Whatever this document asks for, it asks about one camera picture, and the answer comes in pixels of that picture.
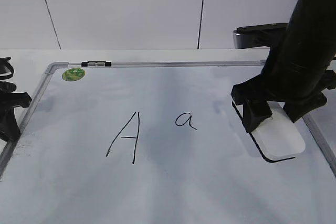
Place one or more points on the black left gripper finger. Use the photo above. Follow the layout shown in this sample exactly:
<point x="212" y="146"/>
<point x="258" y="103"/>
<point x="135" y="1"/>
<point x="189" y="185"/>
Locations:
<point x="10" y="131"/>

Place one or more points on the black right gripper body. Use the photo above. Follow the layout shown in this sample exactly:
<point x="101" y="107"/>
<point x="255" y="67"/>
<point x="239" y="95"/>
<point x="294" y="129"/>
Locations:
<point x="295" y="67"/>

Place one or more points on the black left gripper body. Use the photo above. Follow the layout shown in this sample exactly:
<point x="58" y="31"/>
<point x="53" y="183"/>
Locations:
<point x="10" y="99"/>

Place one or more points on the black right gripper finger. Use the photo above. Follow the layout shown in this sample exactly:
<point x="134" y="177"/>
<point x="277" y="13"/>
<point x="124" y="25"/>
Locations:
<point x="297" y="109"/>
<point x="255" y="112"/>

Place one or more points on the white whiteboard eraser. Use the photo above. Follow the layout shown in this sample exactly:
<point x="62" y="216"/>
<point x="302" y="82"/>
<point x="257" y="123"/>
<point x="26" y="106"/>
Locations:
<point x="275" y="140"/>

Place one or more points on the black clear marker clip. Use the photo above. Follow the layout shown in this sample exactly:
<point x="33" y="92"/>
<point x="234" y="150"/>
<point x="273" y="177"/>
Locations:
<point x="96" y="64"/>

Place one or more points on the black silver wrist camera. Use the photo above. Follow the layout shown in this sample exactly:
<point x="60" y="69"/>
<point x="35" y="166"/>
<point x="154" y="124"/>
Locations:
<point x="267" y="35"/>

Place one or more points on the white whiteboard with aluminium frame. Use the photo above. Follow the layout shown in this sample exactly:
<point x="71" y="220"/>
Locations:
<point x="153" y="143"/>

